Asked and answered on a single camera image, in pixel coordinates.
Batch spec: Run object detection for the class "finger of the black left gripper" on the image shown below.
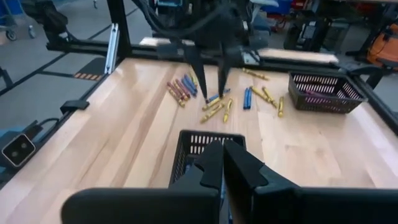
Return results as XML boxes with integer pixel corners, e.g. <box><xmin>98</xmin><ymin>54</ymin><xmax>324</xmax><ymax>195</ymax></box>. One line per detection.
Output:
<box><xmin>216</xmin><ymin>45</ymin><xmax>243</xmax><ymax>98</ymax></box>
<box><xmin>182</xmin><ymin>45</ymin><xmax>209</xmax><ymax>101</ymax></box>

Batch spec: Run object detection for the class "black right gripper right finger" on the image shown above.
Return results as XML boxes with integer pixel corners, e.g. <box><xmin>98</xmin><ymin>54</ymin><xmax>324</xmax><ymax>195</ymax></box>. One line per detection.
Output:
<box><xmin>223</xmin><ymin>139</ymin><xmax>398</xmax><ymax>224</ymax></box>

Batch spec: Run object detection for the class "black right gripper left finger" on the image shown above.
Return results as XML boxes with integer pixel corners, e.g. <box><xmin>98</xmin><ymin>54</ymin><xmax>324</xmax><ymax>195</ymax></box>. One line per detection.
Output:
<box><xmin>60</xmin><ymin>139</ymin><xmax>224</xmax><ymax>224</ymax></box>

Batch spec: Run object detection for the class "black slotted plastic basket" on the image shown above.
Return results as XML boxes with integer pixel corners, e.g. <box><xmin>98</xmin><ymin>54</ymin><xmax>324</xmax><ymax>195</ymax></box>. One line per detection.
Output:
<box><xmin>169</xmin><ymin>129</ymin><xmax>247</xmax><ymax>189</ymax></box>
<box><xmin>287</xmin><ymin>70</ymin><xmax>369</xmax><ymax>114</ymax></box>

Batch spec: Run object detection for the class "pink crayon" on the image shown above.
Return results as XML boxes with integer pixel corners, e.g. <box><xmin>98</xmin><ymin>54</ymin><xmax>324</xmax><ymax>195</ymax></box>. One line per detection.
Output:
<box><xmin>167</xmin><ymin>81</ymin><xmax>184</xmax><ymax>101</ymax></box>
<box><xmin>303</xmin><ymin>89</ymin><xmax>332</xmax><ymax>98</ymax></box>
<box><xmin>174</xmin><ymin>78</ymin><xmax>191</xmax><ymax>100</ymax></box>

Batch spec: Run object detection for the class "black equipment case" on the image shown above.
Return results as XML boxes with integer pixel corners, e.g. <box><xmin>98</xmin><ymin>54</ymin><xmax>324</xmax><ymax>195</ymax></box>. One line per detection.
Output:
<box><xmin>283</xmin><ymin>17</ymin><xmax>351</xmax><ymax>53</ymax></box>

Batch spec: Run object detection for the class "black orange striped floor mat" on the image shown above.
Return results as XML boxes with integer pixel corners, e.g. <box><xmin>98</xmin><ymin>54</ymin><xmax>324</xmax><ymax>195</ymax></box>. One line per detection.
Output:
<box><xmin>73</xmin><ymin>57</ymin><xmax>108</xmax><ymax>82</ymax></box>

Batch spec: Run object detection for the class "black table clamp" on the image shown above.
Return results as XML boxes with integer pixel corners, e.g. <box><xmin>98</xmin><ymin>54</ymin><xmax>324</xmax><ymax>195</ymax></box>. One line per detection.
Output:
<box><xmin>60</xmin><ymin>99</ymin><xmax>90</xmax><ymax>115</ymax></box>

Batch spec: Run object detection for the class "orange floor machine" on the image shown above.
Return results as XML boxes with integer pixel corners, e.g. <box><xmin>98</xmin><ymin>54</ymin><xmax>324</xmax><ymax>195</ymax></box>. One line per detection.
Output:
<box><xmin>366</xmin><ymin>22</ymin><xmax>398</xmax><ymax>68</ymax></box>

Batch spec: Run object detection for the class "blue wheeled cart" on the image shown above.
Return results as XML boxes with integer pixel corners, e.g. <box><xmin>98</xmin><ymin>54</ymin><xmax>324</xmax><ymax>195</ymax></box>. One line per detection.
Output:
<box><xmin>0</xmin><ymin>0</ymin><xmax>35</xmax><ymax>42</ymax></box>

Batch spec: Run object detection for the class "silver aluminium bracket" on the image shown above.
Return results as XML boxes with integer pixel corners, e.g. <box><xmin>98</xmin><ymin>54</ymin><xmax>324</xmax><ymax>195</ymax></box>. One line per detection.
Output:
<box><xmin>104</xmin><ymin>22</ymin><xmax>121</xmax><ymax>75</ymax></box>

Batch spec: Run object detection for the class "grey stereo depth camera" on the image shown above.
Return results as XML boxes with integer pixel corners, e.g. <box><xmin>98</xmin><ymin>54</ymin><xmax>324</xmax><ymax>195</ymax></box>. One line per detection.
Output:
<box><xmin>1</xmin><ymin>133</ymin><xmax>37</xmax><ymax>168</ymax></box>

